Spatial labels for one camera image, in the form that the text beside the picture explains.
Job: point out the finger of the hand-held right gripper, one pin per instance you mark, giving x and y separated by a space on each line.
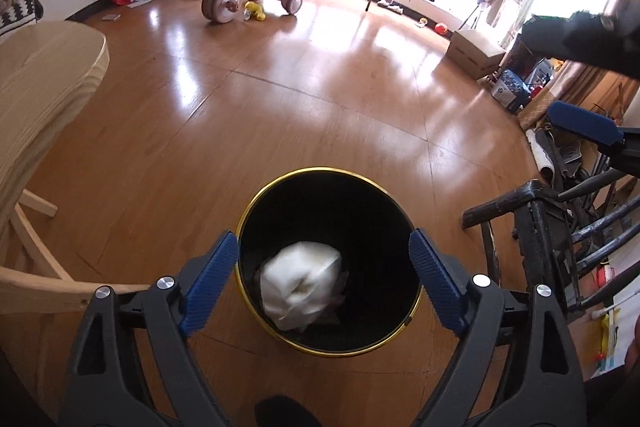
585 122
590 37

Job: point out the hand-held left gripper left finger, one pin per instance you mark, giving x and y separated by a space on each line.
212 282

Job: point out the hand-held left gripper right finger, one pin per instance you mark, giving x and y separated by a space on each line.
437 287

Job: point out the white bag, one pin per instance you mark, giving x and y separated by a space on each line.
300 282

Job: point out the black bin with gold rim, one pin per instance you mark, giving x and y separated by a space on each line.
350 227

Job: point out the beige curtain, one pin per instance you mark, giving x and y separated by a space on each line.
585 82

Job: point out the blue white patterned box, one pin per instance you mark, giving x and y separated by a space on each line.
510 87

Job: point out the cardboard box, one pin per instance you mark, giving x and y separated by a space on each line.
475 52

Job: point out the black wooden chair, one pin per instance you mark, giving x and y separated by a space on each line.
542 232

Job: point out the red ball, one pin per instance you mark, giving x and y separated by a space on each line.
441 28

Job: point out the light wooden table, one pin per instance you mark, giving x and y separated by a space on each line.
45 72

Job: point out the yellow toy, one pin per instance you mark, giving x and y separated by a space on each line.
255 11

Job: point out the small dark card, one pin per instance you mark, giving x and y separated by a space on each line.
111 17

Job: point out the black white striped sofa cover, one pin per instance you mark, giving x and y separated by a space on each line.
20 12

